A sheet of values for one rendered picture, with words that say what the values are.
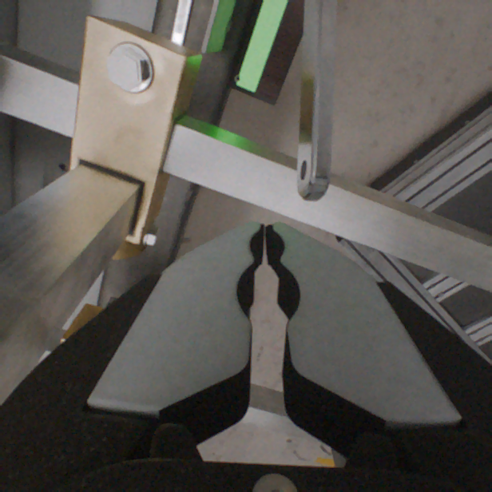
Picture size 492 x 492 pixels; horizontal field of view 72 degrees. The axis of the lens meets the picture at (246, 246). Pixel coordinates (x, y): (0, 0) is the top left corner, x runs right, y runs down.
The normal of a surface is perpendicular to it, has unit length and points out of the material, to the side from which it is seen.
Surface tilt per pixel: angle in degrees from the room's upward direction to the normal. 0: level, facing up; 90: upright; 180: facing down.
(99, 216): 90
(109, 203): 90
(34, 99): 0
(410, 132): 0
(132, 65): 0
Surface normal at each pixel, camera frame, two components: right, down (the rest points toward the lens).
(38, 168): -0.04, 0.51
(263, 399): 0.36, -0.80
